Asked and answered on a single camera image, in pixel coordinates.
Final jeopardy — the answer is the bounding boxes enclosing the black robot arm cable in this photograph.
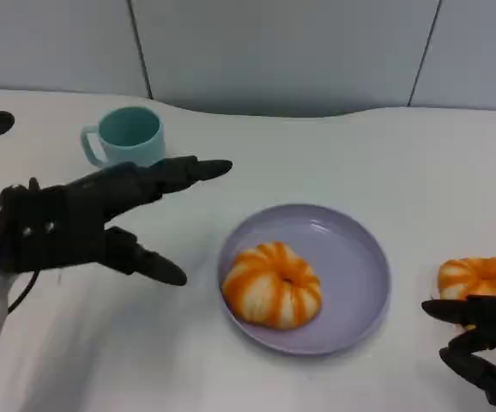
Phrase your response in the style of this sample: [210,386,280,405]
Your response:
[6,270,39,313]

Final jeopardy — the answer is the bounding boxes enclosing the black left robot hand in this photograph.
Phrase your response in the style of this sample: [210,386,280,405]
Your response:
[0,154,234,288]

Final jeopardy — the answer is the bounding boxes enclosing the pale green mug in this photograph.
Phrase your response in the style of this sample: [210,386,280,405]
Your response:
[80,106,166,169]

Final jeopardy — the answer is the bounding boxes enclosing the lilac plate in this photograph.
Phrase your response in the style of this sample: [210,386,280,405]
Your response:
[217,203,392,356]

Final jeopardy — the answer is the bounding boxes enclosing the orange and white bread roll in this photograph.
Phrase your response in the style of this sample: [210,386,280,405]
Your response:
[221,241,324,330]
[438,256,496,332]

